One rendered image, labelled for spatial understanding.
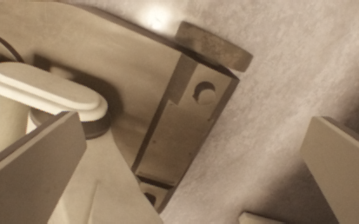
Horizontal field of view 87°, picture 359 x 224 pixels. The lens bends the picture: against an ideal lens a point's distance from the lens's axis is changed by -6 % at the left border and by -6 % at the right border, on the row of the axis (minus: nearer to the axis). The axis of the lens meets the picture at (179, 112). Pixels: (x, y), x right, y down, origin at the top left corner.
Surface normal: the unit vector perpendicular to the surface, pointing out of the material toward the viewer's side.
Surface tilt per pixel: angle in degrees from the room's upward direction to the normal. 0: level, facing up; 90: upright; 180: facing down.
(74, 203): 90
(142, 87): 0
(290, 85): 0
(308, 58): 0
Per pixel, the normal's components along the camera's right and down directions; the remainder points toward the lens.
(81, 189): 0.41, -0.83
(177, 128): 0.04, 0.43
